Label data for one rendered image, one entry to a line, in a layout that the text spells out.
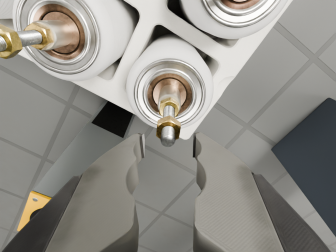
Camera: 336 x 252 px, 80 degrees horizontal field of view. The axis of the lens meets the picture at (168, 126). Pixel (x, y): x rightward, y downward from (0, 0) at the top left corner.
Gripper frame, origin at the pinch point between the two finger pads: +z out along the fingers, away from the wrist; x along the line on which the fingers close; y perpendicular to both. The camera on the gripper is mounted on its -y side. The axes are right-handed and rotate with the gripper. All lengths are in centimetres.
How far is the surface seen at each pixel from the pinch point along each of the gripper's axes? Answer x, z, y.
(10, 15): -18.6, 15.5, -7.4
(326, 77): 34.4, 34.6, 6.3
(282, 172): 31, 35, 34
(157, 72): -1.2, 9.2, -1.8
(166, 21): -0.4, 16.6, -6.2
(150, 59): -1.9, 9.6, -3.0
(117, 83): -7.4, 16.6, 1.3
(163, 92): -0.6, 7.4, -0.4
